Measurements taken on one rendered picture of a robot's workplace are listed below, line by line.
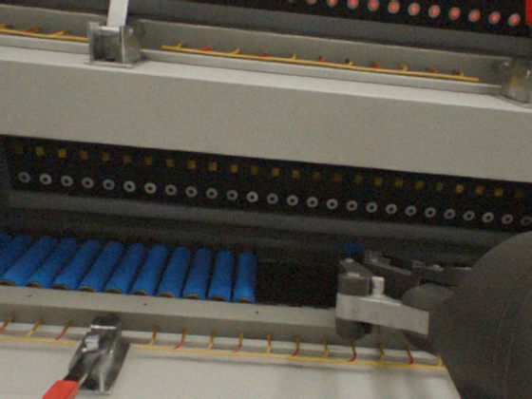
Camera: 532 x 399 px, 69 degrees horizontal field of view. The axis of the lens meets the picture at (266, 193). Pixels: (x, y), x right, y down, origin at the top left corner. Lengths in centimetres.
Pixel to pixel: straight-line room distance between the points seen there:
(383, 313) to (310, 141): 12
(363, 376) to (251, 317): 9
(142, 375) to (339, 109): 21
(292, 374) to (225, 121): 18
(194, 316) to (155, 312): 3
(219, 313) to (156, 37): 21
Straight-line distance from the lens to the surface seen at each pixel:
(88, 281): 34
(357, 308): 17
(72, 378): 26
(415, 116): 25
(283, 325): 30
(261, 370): 30
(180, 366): 30
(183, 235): 39
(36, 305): 33
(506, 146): 28
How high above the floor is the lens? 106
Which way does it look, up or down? 4 degrees down
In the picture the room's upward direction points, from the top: 5 degrees clockwise
